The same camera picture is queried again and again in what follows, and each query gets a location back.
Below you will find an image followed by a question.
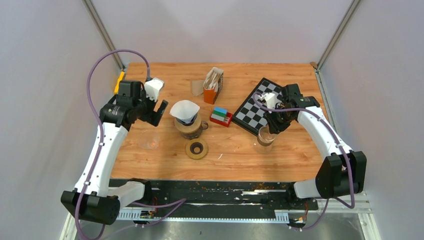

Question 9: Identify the white paper coffee filter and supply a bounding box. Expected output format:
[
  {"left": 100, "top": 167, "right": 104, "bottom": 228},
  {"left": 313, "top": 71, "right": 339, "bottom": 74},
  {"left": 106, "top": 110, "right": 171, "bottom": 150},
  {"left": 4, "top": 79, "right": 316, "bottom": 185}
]
[{"left": 170, "top": 100, "right": 200, "bottom": 119}]

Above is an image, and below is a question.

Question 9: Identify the large wooden dripper ring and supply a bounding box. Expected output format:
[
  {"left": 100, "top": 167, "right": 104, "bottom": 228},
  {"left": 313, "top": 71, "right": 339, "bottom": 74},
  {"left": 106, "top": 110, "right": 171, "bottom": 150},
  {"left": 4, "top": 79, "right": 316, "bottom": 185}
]
[{"left": 174, "top": 115, "right": 203, "bottom": 134}]

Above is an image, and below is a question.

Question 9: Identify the glass coffee carafe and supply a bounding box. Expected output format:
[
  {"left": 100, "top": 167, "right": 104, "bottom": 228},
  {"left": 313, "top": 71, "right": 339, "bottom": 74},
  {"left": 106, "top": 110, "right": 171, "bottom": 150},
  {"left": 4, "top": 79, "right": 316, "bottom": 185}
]
[{"left": 174, "top": 120, "right": 209, "bottom": 140}]

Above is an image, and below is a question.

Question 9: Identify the small wooden dripper ring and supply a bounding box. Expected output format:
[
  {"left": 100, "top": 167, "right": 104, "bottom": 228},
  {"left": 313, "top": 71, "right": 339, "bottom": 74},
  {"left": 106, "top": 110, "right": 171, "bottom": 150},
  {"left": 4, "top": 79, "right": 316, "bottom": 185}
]
[{"left": 184, "top": 138, "right": 209, "bottom": 161}]

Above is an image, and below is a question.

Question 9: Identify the blue glass dripper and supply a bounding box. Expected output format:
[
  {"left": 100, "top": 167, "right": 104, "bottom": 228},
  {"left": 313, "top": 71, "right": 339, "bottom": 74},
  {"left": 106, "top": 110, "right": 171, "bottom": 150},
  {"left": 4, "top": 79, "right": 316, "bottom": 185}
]
[{"left": 176, "top": 113, "right": 198, "bottom": 126}]

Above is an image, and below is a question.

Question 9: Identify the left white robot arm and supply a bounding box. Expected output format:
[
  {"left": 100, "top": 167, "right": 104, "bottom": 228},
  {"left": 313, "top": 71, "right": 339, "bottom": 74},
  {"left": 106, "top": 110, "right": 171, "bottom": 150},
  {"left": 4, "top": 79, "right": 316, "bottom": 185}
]
[{"left": 60, "top": 77, "right": 168, "bottom": 225}]

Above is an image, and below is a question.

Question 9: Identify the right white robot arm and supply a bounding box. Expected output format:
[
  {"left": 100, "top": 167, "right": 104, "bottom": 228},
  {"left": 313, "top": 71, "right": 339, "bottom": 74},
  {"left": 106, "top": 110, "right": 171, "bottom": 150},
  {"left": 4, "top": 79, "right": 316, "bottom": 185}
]
[{"left": 257, "top": 84, "right": 367, "bottom": 209}]

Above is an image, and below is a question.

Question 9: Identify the brown paper filter on table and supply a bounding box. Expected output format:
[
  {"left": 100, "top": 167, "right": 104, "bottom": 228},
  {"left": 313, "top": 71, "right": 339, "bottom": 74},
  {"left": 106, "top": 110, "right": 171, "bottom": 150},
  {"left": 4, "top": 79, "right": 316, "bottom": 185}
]
[{"left": 191, "top": 80, "right": 204, "bottom": 97}]

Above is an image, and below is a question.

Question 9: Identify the orange filter box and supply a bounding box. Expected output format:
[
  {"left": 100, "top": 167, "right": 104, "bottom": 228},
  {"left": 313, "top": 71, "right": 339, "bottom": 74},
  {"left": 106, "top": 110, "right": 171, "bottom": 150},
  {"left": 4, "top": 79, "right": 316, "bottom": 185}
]
[{"left": 202, "top": 67, "right": 224, "bottom": 105}]

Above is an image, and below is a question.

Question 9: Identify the clear glass beaker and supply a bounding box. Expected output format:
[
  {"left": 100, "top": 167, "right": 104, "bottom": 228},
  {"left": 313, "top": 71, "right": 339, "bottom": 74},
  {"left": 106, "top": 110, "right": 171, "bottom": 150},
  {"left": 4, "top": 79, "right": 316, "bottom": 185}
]
[{"left": 256, "top": 125, "right": 277, "bottom": 154}]

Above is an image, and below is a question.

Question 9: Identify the black white chessboard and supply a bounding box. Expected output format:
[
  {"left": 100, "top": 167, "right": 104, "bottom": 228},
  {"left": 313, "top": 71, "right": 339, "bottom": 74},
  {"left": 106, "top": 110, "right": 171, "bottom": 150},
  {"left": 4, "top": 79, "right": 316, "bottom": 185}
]
[{"left": 232, "top": 78, "right": 283, "bottom": 136}]

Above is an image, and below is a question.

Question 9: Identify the small clear glass cup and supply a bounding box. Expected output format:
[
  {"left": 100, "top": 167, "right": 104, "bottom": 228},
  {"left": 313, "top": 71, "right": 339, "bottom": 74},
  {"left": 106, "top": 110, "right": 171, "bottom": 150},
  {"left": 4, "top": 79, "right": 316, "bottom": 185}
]
[{"left": 137, "top": 129, "right": 161, "bottom": 150}]

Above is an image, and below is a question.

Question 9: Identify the yellow marker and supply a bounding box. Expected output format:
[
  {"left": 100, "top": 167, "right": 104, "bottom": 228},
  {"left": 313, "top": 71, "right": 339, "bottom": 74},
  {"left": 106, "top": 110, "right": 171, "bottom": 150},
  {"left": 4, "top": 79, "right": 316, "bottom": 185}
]
[{"left": 113, "top": 71, "right": 126, "bottom": 95}]

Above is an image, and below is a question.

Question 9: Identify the red toy brick stack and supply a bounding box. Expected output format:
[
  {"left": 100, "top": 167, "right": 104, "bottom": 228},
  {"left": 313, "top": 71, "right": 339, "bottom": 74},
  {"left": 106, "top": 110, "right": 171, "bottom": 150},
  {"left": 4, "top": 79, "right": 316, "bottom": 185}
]
[{"left": 209, "top": 106, "right": 233, "bottom": 128}]

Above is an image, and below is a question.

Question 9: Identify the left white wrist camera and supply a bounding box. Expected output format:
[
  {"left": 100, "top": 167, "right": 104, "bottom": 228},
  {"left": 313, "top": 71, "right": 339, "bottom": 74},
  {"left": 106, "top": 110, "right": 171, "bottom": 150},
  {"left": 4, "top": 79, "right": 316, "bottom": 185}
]
[{"left": 144, "top": 77, "right": 165, "bottom": 102}]

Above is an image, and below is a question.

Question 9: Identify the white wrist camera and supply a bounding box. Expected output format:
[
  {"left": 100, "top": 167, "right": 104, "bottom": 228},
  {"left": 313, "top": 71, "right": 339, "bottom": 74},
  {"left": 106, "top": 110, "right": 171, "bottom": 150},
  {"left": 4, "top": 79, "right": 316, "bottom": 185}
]
[
  {"left": 258, "top": 92, "right": 279, "bottom": 109},
  {"left": 144, "top": 77, "right": 165, "bottom": 102}
]

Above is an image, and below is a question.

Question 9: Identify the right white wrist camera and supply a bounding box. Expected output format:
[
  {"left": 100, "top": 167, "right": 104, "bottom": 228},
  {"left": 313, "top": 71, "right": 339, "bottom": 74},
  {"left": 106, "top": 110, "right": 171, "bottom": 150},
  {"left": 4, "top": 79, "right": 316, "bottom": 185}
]
[{"left": 258, "top": 92, "right": 279, "bottom": 109}]

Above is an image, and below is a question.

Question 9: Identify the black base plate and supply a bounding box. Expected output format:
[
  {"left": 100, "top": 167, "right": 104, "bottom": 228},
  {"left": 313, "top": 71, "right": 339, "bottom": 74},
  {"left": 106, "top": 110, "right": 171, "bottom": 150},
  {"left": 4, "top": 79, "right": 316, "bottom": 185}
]
[{"left": 119, "top": 179, "right": 320, "bottom": 220}]

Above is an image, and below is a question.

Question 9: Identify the aluminium frame rail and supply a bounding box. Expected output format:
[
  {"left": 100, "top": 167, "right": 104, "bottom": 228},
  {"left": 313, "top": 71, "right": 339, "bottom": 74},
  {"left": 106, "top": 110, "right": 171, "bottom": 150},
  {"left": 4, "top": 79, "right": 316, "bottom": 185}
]
[{"left": 67, "top": 186, "right": 374, "bottom": 223}]

